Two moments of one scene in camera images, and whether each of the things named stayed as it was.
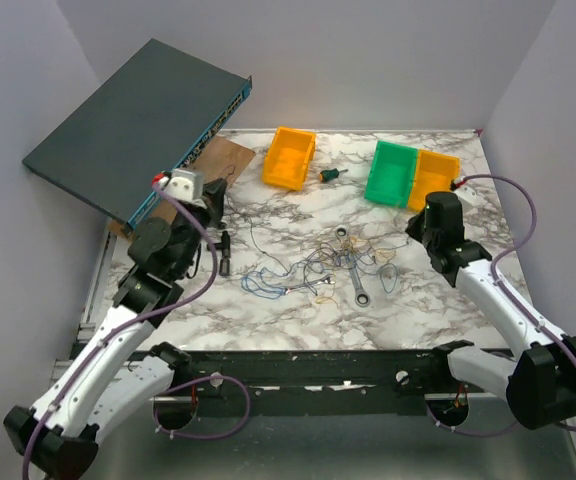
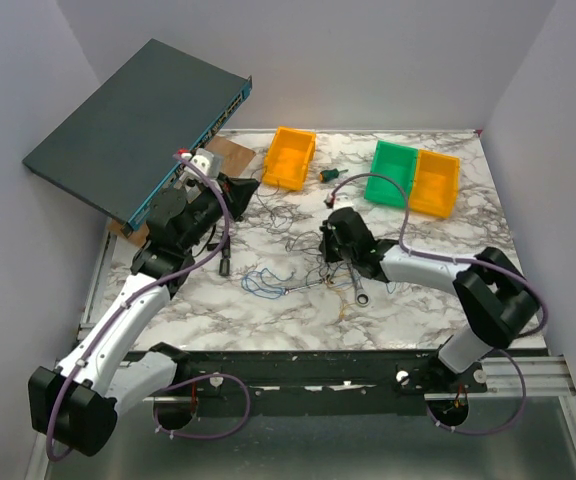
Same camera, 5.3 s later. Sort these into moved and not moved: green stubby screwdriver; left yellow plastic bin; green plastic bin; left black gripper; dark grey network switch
Moved: left black gripper
Not moved: green stubby screwdriver; left yellow plastic bin; green plastic bin; dark grey network switch
